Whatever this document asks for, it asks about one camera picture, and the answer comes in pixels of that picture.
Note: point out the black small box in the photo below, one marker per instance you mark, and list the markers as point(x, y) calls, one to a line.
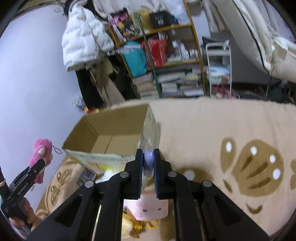
point(86, 175)

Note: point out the open cardboard box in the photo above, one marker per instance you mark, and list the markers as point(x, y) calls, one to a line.
point(107, 140)

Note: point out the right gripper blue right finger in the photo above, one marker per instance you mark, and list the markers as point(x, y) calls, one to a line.
point(201, 210)

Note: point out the green pole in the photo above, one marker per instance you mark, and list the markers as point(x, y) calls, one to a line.
point(149, 54)

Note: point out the yellow brown plush bear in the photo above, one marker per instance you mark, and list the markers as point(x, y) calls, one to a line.
point(132, 227)

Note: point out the white fluffy pompom plush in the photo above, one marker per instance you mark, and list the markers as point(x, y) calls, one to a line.
point(107, 175)

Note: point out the cream folded mattress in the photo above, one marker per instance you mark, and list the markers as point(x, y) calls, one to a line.
point(261, 44)

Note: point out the pink cake roll plush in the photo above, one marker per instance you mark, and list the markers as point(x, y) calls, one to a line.
point(148, 207)

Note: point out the teal bag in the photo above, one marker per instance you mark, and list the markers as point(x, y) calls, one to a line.
point(135, 58)

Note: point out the beige hanging coat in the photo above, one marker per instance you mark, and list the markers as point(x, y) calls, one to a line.
point(100, 73)

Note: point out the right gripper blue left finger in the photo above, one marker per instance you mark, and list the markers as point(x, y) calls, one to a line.
point(94, 211)

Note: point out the wooden bookshelf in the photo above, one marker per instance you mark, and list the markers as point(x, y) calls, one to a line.
point(182, 75)

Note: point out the black box with 40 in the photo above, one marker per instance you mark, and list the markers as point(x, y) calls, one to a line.
point(159, 19)

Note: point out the red gift bag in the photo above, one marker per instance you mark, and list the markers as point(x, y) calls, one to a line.
point(158, 49)

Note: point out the white puffer jacket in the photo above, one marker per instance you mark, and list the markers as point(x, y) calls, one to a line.
point(85, 40)

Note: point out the white utility cart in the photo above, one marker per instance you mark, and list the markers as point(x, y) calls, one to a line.
point(219, 69)

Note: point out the pink plush bear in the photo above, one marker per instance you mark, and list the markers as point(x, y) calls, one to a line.
point(42, 151)

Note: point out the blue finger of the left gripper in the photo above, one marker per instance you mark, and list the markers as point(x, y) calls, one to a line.
point(26, 179)

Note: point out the beige patterned fluffy rug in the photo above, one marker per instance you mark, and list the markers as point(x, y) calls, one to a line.
point(245, 147)

